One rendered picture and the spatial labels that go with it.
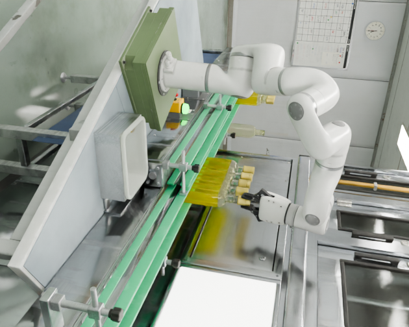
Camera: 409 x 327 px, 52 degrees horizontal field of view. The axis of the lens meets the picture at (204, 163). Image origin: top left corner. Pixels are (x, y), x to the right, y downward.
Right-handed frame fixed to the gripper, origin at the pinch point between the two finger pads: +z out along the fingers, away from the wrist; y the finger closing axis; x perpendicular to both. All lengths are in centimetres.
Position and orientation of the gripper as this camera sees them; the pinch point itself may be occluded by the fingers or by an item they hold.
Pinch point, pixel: (247, 201)
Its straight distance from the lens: 151.7
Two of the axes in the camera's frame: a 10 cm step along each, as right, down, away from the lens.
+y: 0.1, -8.8, -4.7
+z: -8.8, -2.4, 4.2
